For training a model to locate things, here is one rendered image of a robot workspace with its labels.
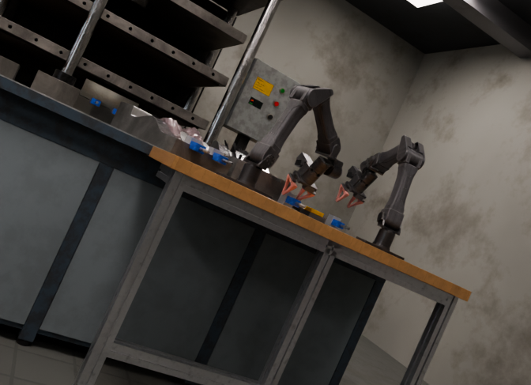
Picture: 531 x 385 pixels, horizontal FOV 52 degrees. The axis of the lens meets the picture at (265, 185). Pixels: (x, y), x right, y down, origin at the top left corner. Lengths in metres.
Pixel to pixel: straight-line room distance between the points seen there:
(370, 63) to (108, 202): 4.78
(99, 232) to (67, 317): 0.32
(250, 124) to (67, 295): 1.45
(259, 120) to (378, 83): 3.52
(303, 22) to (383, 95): 1.26
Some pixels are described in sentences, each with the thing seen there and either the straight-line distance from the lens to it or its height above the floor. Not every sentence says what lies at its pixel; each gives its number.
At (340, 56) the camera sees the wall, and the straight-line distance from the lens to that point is 6.19.
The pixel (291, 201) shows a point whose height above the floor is 0.83.
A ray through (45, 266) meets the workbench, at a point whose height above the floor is 0.28.
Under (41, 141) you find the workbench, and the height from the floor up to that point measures 0.66.
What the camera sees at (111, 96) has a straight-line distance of 2.75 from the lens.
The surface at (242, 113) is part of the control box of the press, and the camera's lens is 3.00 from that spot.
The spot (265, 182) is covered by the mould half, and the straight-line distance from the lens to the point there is 2.13.
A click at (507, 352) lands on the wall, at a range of 4.42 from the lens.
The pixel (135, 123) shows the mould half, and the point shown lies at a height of 0.85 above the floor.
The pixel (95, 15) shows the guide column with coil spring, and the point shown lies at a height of 1.23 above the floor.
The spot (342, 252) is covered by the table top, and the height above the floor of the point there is 0.74.
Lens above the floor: 0.78
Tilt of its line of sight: 1 degrees up
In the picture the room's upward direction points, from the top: 25 degrees clockwise
